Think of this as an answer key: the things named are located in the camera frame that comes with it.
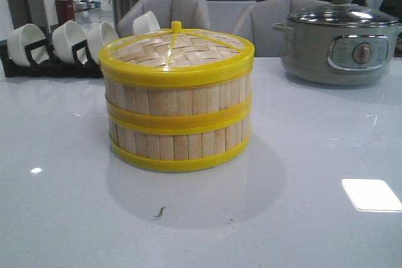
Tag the left grey chair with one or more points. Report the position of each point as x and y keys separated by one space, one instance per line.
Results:
x=192 y=14

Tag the red bin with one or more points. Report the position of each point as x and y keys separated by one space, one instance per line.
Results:
x=65 y=12

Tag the bamboo steamer drawer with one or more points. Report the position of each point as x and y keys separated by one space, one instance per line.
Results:
x=183 y=110
x=180 y=152

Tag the bamboo steamer lid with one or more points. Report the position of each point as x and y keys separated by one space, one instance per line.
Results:
x=177 y=57

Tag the white bowl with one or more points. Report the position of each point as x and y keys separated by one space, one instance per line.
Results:
x=99 y=36
x=64 y=37
x=19 y=38
x=146 y=23

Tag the grey electric cooking pot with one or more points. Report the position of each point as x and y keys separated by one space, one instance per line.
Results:
x=337 y=55

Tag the black dish rack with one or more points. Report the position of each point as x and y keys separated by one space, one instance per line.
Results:
x=45 y=63

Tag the glass pot lid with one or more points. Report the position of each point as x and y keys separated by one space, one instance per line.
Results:
x=343 y=13

